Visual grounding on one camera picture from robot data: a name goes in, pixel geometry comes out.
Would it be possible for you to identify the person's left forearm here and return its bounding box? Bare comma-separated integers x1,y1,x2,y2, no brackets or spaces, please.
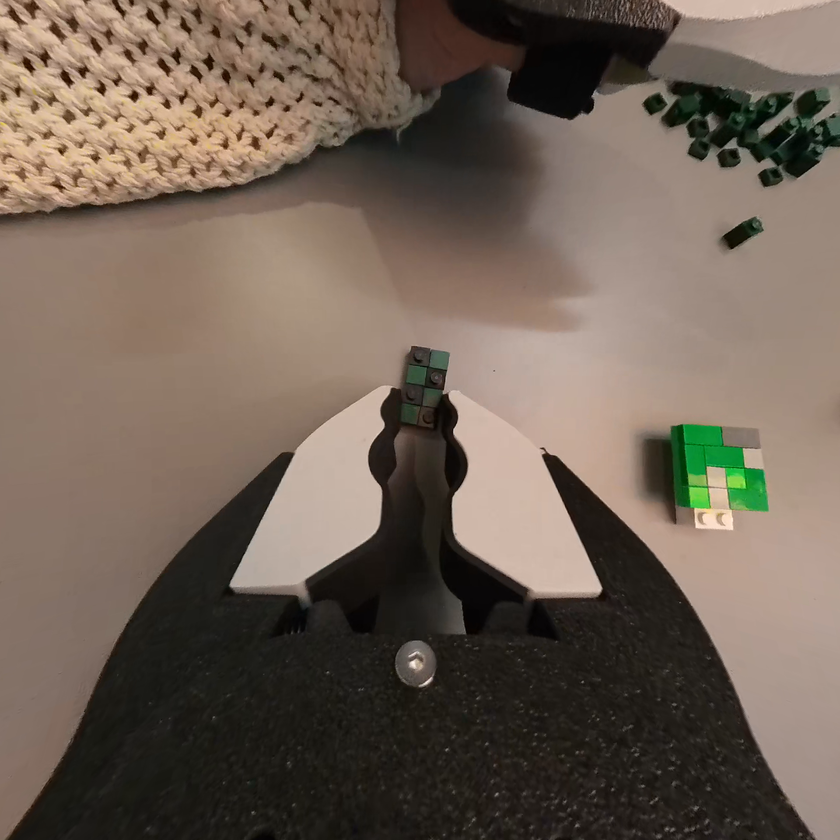
0,0,442,216

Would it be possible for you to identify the dark green lego plate strip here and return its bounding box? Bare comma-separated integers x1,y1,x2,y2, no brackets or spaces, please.
400,346,452,431

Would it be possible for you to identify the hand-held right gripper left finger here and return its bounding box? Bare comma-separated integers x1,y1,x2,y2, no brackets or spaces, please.
228,386,404,602

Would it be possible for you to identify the bright green lego tile panel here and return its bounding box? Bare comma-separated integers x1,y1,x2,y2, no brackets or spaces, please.
646,423,770,526

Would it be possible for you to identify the person's left hand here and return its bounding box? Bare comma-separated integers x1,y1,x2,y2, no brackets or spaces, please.
397,0,526,93

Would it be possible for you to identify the pile of dark green bricks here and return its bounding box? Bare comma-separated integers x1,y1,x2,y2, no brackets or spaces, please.
642,80,840,188

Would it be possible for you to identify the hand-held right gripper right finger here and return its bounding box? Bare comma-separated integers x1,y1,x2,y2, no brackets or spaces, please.
440,390,602,601

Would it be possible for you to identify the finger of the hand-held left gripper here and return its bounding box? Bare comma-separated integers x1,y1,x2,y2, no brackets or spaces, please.
597,0,840,97

